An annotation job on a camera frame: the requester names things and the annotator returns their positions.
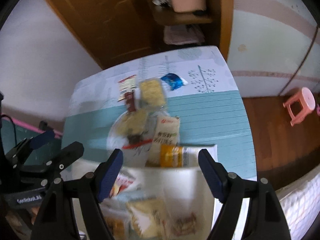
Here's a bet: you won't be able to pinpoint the clear packet yellow crackers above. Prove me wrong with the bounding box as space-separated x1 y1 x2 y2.
139 78 168 109

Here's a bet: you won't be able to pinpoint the green chalkboard pink frame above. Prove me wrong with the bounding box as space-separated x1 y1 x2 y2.
0 115 63 160

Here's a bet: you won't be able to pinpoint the pale sliding wardrobe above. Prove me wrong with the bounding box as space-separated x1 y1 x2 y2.
225 0 320 98

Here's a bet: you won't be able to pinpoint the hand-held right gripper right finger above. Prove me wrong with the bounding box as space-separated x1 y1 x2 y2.
197 149 292 240

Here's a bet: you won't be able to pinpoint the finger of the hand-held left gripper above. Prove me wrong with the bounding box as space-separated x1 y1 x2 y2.
5 129 56 170
19 141 85 188

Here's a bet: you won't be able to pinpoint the blue foil snack packet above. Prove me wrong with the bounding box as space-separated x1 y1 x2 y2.
160 73 188 91

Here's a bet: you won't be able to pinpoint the wooden shelf unit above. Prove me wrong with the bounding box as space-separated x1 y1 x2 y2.
135 0 234 60

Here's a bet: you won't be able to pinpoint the red packet dark contents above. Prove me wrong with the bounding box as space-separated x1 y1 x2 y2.
124 91 137 112

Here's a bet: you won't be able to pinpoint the pink plastic stool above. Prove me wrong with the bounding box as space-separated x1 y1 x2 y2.
283 87 316 127

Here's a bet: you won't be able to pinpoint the white plastic tray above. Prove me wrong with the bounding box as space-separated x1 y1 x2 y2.
72 160 217 240

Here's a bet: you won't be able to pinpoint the red white snack packet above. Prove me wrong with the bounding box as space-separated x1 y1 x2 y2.
110 171 137 198
117 75 137 102

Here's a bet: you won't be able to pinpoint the orange cubes snack packet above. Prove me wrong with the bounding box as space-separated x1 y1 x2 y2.
106 216 127 240

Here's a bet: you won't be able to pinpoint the orange white oat bar packet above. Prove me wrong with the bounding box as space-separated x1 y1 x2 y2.
160 144 200 168

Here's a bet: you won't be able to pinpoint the white packet brown print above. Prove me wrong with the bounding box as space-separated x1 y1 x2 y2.
172 212 198 235

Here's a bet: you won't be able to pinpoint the white quilted bedding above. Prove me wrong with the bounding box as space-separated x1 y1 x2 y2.
276 171 320 240

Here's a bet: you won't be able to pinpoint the pale puffs clear packet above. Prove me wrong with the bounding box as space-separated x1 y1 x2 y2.
117 110 150 143

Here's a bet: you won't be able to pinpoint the wooden door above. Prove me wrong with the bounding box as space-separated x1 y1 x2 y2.
36 0 160 69

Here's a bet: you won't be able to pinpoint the folded cloth stack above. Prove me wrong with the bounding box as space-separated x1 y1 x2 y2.
164 25 205 45

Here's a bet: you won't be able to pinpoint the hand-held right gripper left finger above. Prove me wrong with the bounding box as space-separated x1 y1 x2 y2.
30 149 124 240

